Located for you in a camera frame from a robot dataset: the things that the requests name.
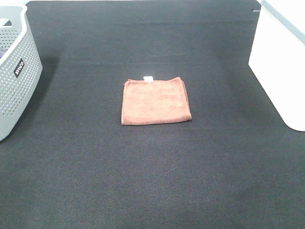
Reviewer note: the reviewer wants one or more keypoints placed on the white plastic storage box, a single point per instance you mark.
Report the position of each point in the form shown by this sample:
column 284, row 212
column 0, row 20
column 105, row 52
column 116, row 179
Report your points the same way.
column 277, row 58

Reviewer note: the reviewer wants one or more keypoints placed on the black table mat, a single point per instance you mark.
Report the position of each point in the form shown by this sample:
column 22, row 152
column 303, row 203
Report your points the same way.
column 69, row 163

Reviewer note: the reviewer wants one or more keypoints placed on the grey perforated laundry basket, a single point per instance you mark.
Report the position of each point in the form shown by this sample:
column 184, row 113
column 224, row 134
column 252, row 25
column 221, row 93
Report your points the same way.
column 20, row 66

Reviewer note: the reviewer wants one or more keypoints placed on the orange-brown towel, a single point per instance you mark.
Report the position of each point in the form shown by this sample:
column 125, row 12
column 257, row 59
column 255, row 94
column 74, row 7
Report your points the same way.
column 156, row 102

